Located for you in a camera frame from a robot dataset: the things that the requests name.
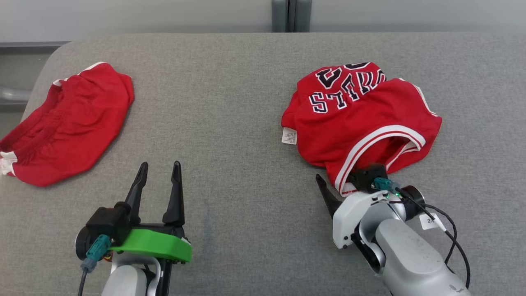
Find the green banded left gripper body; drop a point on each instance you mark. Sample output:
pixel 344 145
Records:
pixel 160 244

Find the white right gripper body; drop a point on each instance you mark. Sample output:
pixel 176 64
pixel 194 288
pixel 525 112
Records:
pixel 353 209

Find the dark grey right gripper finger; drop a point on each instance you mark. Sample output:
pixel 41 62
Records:
pixel 328 197

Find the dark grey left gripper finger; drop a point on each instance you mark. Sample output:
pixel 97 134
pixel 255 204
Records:
pixel 175 197
pixel 135 193

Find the red basketball jersey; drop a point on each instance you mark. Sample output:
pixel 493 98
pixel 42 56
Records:
pixel 370 115

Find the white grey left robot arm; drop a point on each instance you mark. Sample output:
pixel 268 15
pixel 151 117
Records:
pixel 123 279

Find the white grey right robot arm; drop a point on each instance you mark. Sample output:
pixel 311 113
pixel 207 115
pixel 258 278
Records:
pixel 411 259

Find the red shorts with white stripe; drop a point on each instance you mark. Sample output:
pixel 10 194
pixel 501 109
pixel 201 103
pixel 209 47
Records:
pixel 70 127

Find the grey metal pillar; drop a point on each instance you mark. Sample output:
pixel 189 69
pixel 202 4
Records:
pixel 281 16

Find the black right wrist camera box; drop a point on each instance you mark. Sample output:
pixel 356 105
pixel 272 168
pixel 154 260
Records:
pixel 365 176

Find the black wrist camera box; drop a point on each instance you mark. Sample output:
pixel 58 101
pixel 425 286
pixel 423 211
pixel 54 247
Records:
pixel 107 222
pixel 365 176

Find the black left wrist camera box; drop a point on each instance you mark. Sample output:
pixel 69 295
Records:
pixel 107 222

